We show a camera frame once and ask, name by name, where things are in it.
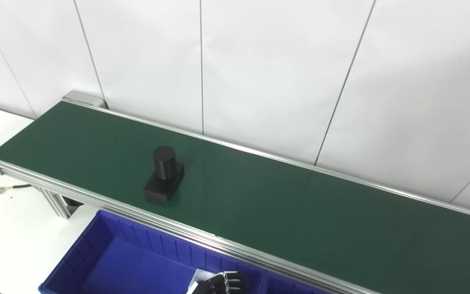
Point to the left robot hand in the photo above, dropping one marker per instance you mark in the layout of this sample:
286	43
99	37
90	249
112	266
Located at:
222	286

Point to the black cylinder-on-block part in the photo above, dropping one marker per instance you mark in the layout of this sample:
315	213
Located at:
163	163

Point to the blue plastic bin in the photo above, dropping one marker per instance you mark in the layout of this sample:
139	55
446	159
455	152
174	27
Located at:
284	286
116	261

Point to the green conveyor belt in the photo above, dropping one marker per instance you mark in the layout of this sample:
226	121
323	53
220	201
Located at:
96	202
280	204

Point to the white paper label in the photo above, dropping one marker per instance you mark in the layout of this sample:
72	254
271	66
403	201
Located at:
196	281

